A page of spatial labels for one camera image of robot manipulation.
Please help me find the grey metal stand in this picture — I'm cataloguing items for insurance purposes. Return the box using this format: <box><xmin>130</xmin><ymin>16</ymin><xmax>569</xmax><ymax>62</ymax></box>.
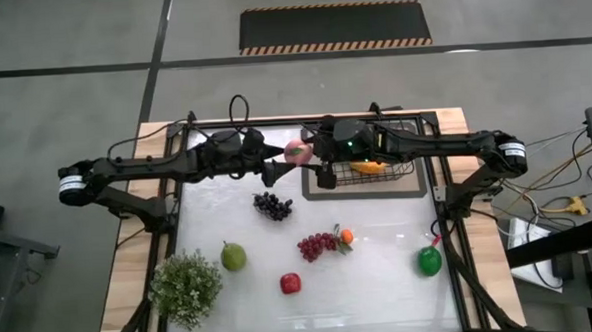
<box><xmin>0</xmin><ymin>220</ymin><xmax>64</xmax><ymax>332</ymax></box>

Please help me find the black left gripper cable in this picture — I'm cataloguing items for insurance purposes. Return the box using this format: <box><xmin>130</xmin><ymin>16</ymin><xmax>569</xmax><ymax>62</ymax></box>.
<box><xmin>228</xmin><ymin>93</ymin><xmax>252</xmax><ymax>135</ymax></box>

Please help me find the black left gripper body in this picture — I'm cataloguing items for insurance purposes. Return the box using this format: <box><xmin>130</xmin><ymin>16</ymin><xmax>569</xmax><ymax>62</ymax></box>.
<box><xmin>208</xmin><ymin>126</ymin><xmax>269</xmax><ymax>182</ymax></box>

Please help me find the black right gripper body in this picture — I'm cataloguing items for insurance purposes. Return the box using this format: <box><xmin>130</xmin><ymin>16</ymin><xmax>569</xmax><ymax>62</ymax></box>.
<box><xmin>314</xmin><ymin>112</ymin><xmax>381</xmax><ymax>190</ymax></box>

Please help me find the potted green plant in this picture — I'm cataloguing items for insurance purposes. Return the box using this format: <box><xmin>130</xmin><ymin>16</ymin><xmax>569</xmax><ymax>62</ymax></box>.
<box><xmin>147</xmin><ymin>247</ymin><xmax>226</xmax><ymax>332</ymax></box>

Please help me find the green bell pepper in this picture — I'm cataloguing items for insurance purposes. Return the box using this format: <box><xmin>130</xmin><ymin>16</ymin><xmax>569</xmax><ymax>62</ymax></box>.
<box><xmin>416</xmin><ymin>244</ymin><xmax>444</xmax><ymax>279</ymax></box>

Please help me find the dark purple grape bunch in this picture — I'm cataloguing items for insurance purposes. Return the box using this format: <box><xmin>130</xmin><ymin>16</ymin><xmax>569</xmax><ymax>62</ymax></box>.
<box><xmin>252</xmin><ymin>189</ymin><xmax>295</xmax><ymax>224</ymax></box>

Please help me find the red nectarine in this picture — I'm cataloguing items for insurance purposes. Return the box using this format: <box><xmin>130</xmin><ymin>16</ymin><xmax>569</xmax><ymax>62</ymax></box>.
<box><xmin>279</xmin><ymin>271</ymin><xmax>304</xmax><ymax>296</ymax></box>

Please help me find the red grape bunch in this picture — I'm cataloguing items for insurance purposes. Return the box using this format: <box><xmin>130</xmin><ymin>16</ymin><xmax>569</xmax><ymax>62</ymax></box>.
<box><xmin>296</xmin><ymin>230</ymin><xmax>340</xmax><ymax>264</ymax></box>

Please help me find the small orange with leaves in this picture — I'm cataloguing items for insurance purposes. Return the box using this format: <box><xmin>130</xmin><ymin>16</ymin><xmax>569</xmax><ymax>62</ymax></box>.
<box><xmin>332</xmin><ymin>222</ymin><xmax>356</xmax><ymax>256</ymax></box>

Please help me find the yellow power adapter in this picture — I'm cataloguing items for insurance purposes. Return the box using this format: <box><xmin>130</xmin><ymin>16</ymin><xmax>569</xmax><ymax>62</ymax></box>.
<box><xmin>540</xmin><ymin>195</ymin><xmax>590</xmax><ymax>219</ymax></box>

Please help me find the green pear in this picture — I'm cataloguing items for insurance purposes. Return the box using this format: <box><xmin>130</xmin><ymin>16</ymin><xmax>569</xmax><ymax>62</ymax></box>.
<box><xmin>219</xmin><ymin>239</ymin><xmax>249</xmax><ymax>273</ymax></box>

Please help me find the pink peach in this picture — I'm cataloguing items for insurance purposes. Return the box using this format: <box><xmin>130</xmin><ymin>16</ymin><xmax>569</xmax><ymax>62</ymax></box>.
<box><xmin>283</xmin><ymin>137</ymin><xmax>315</xmax><ymax>167</ymax></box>

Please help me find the yellow orange mango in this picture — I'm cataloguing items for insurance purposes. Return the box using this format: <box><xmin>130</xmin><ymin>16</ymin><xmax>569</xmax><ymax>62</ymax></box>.
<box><xmin>349</xmin><ymin>159</ymin><xmax>391</xmax><ymax>178</ymax></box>

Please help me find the black wire basket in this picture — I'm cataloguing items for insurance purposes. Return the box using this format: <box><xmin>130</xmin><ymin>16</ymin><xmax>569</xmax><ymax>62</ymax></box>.
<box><xmin>299</xmin><ymin>116</ymin><xmax>418</xmax><ymax>189</ymax></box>

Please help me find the black hazard-striped floor mat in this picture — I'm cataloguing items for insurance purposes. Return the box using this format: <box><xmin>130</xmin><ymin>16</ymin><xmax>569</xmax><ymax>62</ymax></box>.
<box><xmin>237</xmin><ymin>0</ymin><xmax>434</xmax><ymax>57</ymax></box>

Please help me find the white box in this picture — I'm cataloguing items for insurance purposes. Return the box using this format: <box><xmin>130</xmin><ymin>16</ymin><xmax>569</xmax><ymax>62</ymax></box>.
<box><xmin>497</xmin><ymin>213</ymin><xmax>566</xmax><ymax>296</ymax></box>

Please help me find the black metal table frame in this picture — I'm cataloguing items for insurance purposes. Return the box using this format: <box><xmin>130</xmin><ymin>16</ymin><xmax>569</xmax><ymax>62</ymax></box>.
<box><xmin>87</xmin><ymin>95</ymin><xmax>527</xmax><ymax>332</ymax></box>

